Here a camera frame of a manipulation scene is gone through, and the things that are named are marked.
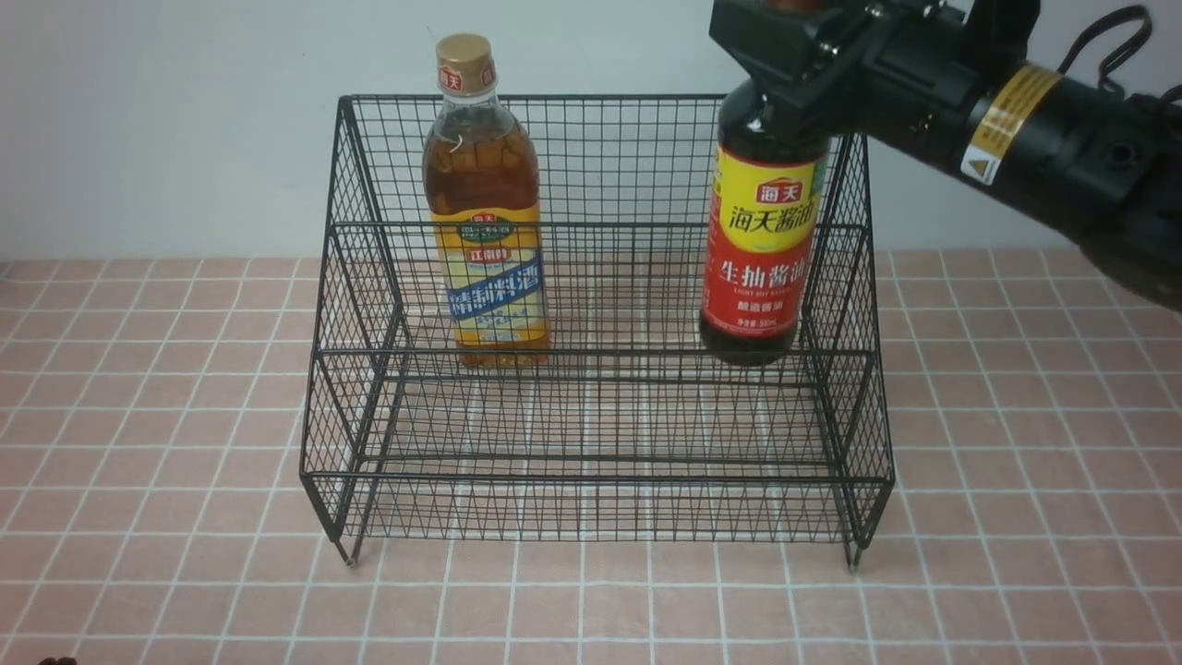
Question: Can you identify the dark soy sauce bottle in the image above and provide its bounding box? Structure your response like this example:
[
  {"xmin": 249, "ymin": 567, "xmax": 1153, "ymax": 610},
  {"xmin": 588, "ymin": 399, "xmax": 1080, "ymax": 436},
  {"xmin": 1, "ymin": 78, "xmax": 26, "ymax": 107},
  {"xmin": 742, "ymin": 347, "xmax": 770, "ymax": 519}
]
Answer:
[{"xmin": 699, "ymin": 80, "xmax": 830, "ymax": 369}]

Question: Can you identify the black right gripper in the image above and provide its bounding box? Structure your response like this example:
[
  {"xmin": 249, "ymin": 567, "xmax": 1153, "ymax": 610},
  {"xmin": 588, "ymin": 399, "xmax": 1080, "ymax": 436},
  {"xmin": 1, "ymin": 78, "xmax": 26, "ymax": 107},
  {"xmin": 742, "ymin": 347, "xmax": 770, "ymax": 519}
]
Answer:
[{"xmin": 708, "ymin": 1, "xmax": 934, "ymax": 139}]

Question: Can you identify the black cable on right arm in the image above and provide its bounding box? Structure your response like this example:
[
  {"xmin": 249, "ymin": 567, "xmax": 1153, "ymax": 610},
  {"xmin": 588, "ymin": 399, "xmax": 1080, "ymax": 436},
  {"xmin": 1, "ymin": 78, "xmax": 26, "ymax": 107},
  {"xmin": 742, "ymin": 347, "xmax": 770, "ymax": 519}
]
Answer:
[{"xmin": 1057, "ymin": 5, "xmax": 1182, "ymax": 104}]

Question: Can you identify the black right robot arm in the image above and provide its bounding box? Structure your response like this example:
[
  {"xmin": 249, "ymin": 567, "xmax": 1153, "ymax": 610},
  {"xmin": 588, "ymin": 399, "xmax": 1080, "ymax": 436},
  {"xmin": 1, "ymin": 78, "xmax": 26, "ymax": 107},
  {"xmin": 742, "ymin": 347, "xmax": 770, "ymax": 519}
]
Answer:
[{"xmin": 709, "ymin": 1, "xmax": 1181, "ymax": 311}]

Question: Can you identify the amber cooking wine bottle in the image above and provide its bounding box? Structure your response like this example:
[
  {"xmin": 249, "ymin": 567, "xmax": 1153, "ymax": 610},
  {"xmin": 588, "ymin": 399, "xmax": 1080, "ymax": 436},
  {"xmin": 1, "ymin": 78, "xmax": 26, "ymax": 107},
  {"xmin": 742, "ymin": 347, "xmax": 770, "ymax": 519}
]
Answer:
[{"xmin": 422, "ymin": 33, "xmax": 550, "ymax": 369}]

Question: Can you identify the black wire mesh rack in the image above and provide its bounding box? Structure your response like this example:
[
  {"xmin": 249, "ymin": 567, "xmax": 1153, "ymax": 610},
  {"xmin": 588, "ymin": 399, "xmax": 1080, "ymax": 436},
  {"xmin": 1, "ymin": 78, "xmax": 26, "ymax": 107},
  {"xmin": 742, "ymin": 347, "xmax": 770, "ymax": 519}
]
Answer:
[{"xmin": 299, "ymin": 94, "xmax": 898, "ymax": 568}]

